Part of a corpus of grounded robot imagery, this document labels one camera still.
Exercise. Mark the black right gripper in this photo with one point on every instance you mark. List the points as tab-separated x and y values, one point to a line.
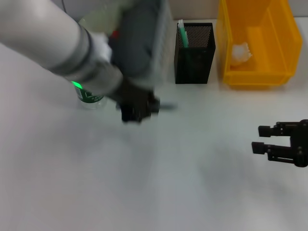
300	144

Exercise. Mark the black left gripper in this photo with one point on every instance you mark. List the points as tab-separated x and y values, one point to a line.
132	98

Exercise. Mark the gray marker pen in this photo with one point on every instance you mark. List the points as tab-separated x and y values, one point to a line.
167	106

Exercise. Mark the clear green-label water bottle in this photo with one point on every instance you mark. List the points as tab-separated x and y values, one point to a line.
91	99

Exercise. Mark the red-orange toy orange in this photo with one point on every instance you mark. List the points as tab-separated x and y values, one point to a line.
115	34

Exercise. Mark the green utility knife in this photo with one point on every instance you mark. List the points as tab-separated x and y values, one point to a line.
184	33

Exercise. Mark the white paper ball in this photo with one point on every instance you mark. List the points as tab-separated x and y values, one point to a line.
240	54

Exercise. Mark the black mesh pen holder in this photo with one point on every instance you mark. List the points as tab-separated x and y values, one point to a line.
202	65

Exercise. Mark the translucent wavy fruit plate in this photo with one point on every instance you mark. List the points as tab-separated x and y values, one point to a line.
101	18

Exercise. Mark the yellow plastic bin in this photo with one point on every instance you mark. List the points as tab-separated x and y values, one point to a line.
260	79

